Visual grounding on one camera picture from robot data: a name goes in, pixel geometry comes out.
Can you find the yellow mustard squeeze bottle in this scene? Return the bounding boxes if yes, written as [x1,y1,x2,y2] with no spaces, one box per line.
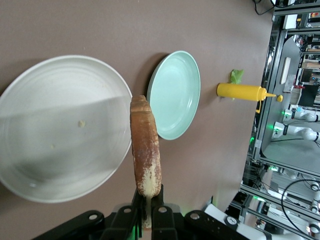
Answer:
[216,82,284,114]

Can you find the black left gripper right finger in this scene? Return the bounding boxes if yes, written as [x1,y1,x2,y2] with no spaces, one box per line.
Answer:
[151,184,251,240]

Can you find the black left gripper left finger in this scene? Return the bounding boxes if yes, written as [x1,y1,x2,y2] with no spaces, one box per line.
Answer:
[32,187,146,240]

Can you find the beige plate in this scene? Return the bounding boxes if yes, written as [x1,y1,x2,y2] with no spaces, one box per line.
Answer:
[0,55,133,204]

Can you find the green lettuce leaf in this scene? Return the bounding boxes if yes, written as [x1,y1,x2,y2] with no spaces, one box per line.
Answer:
[229,69,245,101]

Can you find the light-crumb bread slice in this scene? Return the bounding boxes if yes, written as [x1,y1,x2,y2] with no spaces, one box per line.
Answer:
[129,94,163,230]

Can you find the grey aluminium frame enclosure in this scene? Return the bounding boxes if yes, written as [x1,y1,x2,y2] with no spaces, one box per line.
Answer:
[239,0,320,240]

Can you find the green plate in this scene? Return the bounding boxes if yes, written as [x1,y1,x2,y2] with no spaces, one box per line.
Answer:
[146,50,202,141]

